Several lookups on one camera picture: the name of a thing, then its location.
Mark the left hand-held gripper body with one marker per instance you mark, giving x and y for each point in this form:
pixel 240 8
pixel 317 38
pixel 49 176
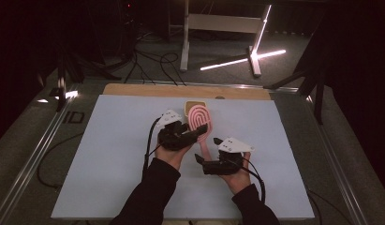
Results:
pixel 174 139

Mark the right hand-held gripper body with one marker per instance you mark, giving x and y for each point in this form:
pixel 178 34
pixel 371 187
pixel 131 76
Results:
pixel 226 161

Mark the pink hair brush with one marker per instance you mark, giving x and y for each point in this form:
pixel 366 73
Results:
pixel 200 117

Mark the beige square cup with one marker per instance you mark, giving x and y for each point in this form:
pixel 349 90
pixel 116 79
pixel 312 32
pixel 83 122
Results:
pixel 191 104

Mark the person's left hand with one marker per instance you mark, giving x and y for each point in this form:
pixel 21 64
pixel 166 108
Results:
pixel 171 157

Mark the person's right hand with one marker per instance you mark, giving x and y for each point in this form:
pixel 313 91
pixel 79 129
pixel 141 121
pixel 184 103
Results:
pixel 238 181

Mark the light blue mat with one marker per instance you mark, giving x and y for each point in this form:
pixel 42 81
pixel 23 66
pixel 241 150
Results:
pixel 118 150

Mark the dark tripod stand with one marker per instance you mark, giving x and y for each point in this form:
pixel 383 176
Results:
pixel 316 90
pixel 63 81

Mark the metal floor rail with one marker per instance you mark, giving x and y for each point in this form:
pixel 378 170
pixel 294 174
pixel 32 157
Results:
pixel 333 162
pixel 34 159

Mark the white desk frame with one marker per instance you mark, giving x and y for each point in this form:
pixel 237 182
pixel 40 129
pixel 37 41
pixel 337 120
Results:
pixel 223 23

